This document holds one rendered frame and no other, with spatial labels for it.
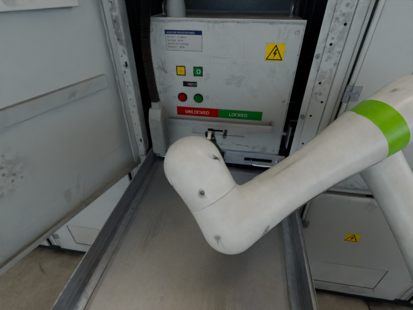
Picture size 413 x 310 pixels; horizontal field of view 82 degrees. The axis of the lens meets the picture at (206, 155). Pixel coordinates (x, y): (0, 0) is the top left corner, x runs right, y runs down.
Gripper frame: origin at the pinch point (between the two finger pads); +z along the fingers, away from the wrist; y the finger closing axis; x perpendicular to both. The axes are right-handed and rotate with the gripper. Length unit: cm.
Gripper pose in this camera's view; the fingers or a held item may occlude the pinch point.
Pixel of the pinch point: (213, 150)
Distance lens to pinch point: 78.8
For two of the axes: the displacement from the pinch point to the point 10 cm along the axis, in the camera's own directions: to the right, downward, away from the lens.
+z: 1.4, -1.0, 9.9
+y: -0.8, 9.9, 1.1
